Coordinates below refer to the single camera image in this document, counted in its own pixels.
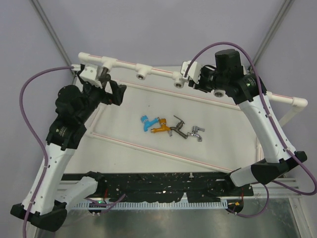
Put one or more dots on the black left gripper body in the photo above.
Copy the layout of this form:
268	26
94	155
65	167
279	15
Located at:
101	94

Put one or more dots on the orange plastic faucet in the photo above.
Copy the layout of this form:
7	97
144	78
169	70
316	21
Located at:
163	127

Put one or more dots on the white PVC pipe frame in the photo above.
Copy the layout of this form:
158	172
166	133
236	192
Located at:
115	141

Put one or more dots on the dark long-spout faucet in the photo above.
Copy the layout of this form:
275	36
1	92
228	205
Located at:
105	74

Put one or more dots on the blue plastic faucet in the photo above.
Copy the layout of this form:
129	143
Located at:
148	123

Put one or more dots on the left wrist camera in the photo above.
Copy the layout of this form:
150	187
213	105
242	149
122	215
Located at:
90	74

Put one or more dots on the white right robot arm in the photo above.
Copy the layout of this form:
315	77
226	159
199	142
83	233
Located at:
280	156

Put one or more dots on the grey metal faucet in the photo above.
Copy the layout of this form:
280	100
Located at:
178	128

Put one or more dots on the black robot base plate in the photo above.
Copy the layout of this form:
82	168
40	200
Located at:
168	187

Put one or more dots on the white slotted cable duct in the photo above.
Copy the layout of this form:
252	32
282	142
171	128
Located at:
182	205

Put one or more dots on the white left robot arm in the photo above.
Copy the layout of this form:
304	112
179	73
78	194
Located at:
42	207

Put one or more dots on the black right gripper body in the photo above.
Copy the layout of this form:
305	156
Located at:
208	80

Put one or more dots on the chrome metal faucet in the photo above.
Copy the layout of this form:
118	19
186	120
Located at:
195	133

